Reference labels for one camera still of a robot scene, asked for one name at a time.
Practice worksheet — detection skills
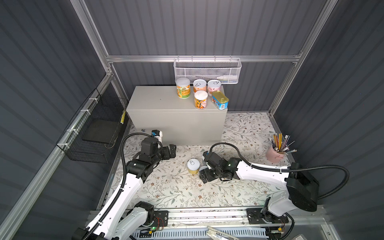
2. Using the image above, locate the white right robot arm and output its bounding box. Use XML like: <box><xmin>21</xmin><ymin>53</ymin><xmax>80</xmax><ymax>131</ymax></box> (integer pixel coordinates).
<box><xmin>199</xmin><ymin>149</ymin><xmax>350</xmax><ymax>219</ymax></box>

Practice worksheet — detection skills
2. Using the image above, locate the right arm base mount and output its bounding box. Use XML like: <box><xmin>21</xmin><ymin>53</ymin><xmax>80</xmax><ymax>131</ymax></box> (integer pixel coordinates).
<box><xmin>246</xmin><ymin>197</ymin><xmax>289</xmax><ymax>225</ymax></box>

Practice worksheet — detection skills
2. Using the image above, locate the green orange can plastic lid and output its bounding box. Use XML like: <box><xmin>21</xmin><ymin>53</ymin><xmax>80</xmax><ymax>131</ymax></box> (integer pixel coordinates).
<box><xmin>176</xmin><ymin>78</ymin><xmax>191</xmax><ymax>99</ymax></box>

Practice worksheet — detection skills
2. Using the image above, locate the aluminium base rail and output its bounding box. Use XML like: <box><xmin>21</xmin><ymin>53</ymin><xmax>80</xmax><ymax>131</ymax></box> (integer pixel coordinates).
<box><xmin>155</xmin><ymin>205</ymin><xmax>328</xmax><ymax>229</ymax></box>

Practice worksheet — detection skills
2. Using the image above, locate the pink white can pull tab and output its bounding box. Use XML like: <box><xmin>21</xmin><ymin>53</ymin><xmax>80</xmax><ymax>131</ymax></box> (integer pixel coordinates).
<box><xmin>207</xmin><ymin>80</ymin><xmax>222</xmax><ymax>96</ymax></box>

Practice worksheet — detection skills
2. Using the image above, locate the white wire mesh basket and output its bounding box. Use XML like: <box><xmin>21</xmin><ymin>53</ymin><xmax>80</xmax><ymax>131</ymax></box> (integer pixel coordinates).
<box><xmin>173</xmin><ymin>58</ymin><xmax>242</xmax><ymax>85</ymax></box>

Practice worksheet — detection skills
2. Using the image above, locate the pencils bundle in cup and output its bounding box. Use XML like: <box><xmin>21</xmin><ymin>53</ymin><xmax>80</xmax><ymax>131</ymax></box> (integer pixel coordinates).
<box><xmin>272</xmin><ymin>133</ymin><xmax>298</xmax><ymax>154</ymax></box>

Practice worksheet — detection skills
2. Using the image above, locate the pink pencil cup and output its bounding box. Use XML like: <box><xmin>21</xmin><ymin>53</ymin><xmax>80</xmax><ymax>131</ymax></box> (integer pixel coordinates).
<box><xmin>266</xmin><ymin>146</ymin><xmax>285</xmax><ymax>164</ymax></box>

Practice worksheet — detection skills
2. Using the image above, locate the yellow can pull tab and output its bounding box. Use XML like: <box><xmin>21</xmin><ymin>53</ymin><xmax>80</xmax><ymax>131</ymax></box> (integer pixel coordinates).
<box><xmin>187</xmin><ymin>159</ymin><xmax>200</xmax><ymax>175</ymax></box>

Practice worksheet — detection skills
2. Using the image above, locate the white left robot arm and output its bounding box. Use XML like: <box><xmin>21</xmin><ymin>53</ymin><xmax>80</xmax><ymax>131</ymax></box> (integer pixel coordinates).
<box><xmin>72</xmin><ymin>130</ymin><xmax>177</xmax><ymax>240</ymax></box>

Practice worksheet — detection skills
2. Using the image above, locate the black wire mesh basket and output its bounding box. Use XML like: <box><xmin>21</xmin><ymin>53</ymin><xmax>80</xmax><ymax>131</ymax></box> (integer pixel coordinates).
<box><xmin>57</xmin><ymin>91</ymin><xmax>128</xmax><ymax>164</ymax></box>

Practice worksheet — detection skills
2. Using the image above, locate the orange can pull tab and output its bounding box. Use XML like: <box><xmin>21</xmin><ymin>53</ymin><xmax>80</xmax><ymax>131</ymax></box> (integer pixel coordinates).
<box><xmin>193</xmin><ymin>79</ymin><xmax>207</xmax><ymax>93</ymax></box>

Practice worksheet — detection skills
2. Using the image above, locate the grey metal cabinet box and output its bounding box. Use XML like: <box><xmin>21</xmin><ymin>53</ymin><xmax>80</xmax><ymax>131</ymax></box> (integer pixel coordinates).
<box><xmin>127</xmin><ymin>86</ymin><xmax>228</xmax><ymax>146</ymax></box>

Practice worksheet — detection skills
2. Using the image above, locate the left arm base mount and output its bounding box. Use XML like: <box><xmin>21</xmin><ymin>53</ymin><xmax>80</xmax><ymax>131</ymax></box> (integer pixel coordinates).
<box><xmin>140</xmin><ymin>210</ymin><xmax>169</xmax><ymax>229</ymax></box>

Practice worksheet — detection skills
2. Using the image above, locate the gold rectangular tin can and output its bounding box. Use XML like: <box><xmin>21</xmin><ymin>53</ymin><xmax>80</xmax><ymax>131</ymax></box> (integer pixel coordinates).
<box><xmin>212</xmin><ymin>91</ymin><xmax>229</xmax><ymax>110</ymax></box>

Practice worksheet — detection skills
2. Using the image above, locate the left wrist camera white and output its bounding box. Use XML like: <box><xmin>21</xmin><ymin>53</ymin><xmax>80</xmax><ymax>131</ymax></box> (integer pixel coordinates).
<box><xmin>151</xmin><ymin>130</ymin><xmax>163</xmax><ymax>142</ymax></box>

